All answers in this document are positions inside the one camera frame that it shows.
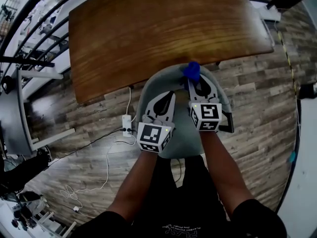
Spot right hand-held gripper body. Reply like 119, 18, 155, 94
189, 97, 222, 132

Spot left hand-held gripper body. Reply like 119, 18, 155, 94
136, 117, 175, 155

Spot blue cloth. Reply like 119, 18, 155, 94
182, 61, 201, 82

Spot grey shell chair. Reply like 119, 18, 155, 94
136, 63, 235, 160

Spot person's left forearm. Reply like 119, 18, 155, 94
106, 150, 159, 223

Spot person's right forearm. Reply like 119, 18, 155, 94
199, 130, 256, 217

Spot white power strip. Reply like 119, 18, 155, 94
122, 115, 133, 137

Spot person's black trousers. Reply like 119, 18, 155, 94
156, 155, 221, 223

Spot brown wooden table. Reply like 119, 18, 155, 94
68, 0, 275, 106

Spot yellow black striped tape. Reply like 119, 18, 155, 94
277, 31, 298, 96

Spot person's black shirt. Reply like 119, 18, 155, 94
74, 198, 288, 238

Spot thin white cable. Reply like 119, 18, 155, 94
125, 87, 132, 116

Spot long white cable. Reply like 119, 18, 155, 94
60, 135, 138, 217

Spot long black cable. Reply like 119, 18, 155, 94
48, 129, 124, 167

